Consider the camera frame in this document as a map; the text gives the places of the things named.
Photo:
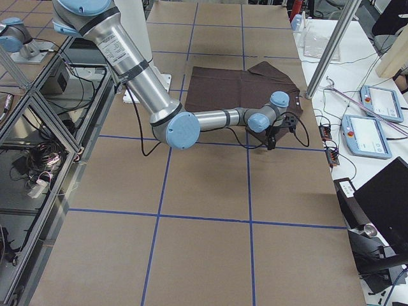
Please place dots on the black electronics board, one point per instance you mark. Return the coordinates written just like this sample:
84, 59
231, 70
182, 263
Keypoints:
330, 147

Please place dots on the near blue teach pendant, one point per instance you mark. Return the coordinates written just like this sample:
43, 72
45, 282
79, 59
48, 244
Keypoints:
365, 137

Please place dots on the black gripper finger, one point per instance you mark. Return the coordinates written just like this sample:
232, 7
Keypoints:
271, 143

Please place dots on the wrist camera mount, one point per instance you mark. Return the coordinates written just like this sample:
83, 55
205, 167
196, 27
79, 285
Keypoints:
290, 123

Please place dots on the red cylinder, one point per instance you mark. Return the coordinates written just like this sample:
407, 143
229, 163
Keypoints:
296, 7

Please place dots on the clear plastic tray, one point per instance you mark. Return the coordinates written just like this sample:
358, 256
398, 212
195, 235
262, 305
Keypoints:
312, 42

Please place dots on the blue teach pendant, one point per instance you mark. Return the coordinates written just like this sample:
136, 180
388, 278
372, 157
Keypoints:
383, 102
365, 137

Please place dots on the aluminium frame post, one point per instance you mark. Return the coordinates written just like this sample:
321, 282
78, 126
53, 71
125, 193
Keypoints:
336, 37

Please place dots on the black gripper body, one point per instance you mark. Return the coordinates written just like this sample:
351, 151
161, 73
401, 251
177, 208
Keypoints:
274, 132

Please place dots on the white pedestal column base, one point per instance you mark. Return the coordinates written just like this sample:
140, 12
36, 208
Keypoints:
134, 22

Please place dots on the brown t-shirt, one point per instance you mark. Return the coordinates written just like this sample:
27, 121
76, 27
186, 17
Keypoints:
257, 98

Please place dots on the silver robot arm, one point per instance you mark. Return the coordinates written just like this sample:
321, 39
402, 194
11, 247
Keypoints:
100, 23
18, 42

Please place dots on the far blue teach pendant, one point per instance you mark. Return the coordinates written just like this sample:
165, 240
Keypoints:
383, 102

